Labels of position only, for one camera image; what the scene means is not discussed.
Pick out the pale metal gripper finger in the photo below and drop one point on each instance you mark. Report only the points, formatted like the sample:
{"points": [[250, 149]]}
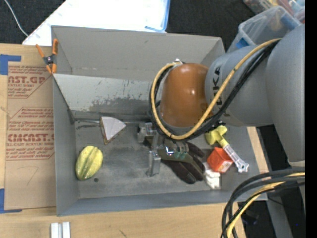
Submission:
{"points": [[154, 163], [146, 131]]}

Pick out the white triangular wedge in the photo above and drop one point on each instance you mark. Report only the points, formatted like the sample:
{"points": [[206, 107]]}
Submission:
{"points": [[112, 129]]}

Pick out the yellow and white toy tool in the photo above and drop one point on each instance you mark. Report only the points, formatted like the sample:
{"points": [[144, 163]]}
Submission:
{"points": [[216, 134]]}

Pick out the orange small box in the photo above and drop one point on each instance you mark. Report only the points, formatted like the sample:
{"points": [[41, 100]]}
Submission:
{"points": [[219, 160]]}

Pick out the white small lumpy toy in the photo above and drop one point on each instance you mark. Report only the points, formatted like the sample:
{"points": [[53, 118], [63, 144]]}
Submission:
{"points": [[213, 178]]}

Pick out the yellow-green toy star fruit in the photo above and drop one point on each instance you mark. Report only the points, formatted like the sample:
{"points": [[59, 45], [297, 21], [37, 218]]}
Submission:
{"points": [[88, 163]]}

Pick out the grey metal bin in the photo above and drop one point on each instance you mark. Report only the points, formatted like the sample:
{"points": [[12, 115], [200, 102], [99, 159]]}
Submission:
{"points": [[119, 58]]}

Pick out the brown cardboard board, red print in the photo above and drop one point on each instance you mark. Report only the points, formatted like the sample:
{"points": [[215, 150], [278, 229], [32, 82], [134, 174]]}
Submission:
{"points": [[29, 123]]}

